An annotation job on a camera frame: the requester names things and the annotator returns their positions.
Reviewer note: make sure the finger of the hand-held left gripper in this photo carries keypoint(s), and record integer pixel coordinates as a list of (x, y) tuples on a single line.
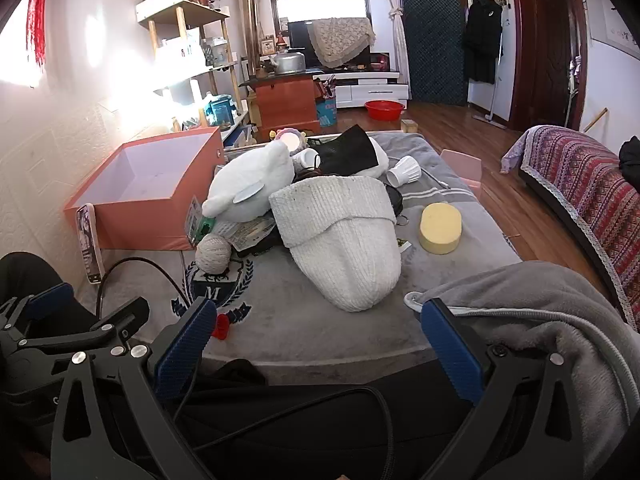
[(50, 296), (120, 317)]

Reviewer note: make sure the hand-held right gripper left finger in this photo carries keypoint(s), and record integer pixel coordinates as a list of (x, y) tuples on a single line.
[(185, 345)]

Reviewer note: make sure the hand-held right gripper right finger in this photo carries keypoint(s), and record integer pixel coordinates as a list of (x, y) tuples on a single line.
[(452, 355)]

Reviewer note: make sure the small red cap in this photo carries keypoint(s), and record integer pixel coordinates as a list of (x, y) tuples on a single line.
[(220, 327)]

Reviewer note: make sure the beige yarn ball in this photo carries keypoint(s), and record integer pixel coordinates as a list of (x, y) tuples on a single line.
[(212, 255)]

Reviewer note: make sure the pink cardboard box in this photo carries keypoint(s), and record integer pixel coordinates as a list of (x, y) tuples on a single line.
[(150, 220)]

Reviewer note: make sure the yellow sponge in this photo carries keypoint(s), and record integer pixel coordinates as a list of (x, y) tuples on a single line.
[(440, 227)]

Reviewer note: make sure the white knit hat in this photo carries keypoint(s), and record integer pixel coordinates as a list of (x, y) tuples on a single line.
[(345, 260)]

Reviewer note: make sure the white plush toy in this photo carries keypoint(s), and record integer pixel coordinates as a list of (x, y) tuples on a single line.
[(250, 175)]

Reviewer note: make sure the white ribbed cup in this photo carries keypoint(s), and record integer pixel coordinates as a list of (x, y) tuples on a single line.
[(402, 170)]

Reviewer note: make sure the black cloth with green mesh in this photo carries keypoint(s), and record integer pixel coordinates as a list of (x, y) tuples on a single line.
[(350, 150)]

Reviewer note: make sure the phone with printed case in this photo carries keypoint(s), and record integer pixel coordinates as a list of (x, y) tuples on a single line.
[(87, 245)]

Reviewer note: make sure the grey crest blanket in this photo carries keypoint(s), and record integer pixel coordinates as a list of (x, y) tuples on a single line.
[(300, 330)]

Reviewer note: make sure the small printed packet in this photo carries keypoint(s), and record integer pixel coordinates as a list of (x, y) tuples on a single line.
[(402, 245)]

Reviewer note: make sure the flat printed packet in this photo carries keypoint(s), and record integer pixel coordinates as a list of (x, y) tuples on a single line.
[(250, 232)]

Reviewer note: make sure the person's black pants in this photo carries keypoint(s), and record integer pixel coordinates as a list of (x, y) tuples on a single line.
[(300, 440)]

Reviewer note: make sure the black pouch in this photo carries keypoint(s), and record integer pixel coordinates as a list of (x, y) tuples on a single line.
[(395, 200)]

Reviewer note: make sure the thin metal tool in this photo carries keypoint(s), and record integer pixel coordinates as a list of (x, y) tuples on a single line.
[(435, 177)]

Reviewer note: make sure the patterned sofa cover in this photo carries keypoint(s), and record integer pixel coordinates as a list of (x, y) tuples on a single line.
[(575, 180)]

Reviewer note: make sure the blue jar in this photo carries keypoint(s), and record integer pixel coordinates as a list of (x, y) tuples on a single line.
[(220, 110)]

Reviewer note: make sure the flower shaped toy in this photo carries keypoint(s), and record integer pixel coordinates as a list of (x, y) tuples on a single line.
[(290, 136)]

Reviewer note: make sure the small wooden block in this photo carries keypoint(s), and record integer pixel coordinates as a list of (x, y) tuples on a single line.
[(409, 125)]

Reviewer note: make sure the red plastic basin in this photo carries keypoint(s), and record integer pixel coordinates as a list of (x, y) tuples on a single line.
[(384, 109)]

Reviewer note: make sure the mop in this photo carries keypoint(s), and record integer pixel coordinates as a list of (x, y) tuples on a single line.
[(492, 100)]

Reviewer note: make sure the orange wooden cabinet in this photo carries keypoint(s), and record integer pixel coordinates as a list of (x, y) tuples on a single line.
[(285, 105)]

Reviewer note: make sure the black item on sofa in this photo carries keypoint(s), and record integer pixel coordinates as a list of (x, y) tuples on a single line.
[(631, 160)]

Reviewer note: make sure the red hanging decoration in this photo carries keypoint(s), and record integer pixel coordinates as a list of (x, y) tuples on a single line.
[(40, 25)]

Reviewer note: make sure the blue cardboard box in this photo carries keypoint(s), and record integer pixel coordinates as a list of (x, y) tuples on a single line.
[(327, 110)]

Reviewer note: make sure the wooden stick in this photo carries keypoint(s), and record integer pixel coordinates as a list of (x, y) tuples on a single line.
[(595, 119)]

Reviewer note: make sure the white television stand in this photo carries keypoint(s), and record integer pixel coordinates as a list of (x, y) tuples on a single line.
[(367, 89)]

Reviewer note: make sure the wooden shelf rack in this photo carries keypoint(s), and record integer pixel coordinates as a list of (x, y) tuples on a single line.
[(180, 25)]

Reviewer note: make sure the metal kettle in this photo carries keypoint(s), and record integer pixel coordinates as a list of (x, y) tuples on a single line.
[(287, 62)]

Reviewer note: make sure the black jacket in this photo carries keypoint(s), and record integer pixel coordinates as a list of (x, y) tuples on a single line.
[(482, 40)]

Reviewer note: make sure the dark quilted door curtain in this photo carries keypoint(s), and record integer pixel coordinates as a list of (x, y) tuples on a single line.
[(435, 35)]

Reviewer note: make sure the dark wooden door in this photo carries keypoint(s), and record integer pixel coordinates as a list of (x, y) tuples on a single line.
[(545, 45)]

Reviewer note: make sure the black television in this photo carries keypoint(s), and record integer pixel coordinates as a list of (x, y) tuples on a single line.
[(297, 40)]

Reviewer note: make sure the white curtain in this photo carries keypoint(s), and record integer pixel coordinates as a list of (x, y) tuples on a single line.
[(395, 25)]

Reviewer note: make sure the beige lace cloth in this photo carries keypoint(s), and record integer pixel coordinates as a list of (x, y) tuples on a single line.
[(340, 37)]

